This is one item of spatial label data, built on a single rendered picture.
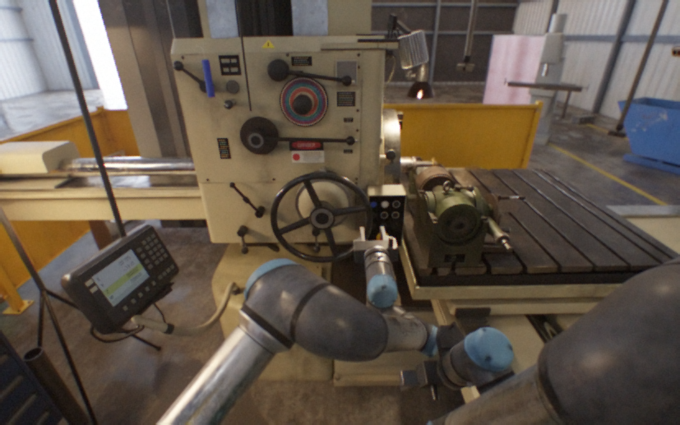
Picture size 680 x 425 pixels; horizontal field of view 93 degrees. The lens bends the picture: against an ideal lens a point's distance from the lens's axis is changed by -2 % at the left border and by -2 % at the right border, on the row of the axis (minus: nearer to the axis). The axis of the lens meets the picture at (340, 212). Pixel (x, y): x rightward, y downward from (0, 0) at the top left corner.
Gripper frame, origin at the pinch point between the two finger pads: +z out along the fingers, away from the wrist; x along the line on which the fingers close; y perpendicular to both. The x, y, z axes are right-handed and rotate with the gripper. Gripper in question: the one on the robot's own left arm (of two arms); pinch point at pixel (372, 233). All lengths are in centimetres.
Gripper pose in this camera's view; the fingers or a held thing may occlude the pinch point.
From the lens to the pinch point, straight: 112.0
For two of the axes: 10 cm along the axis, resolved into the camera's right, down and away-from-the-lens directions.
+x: -10.0, 0.5, 0.2
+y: -0.5, -8.8, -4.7
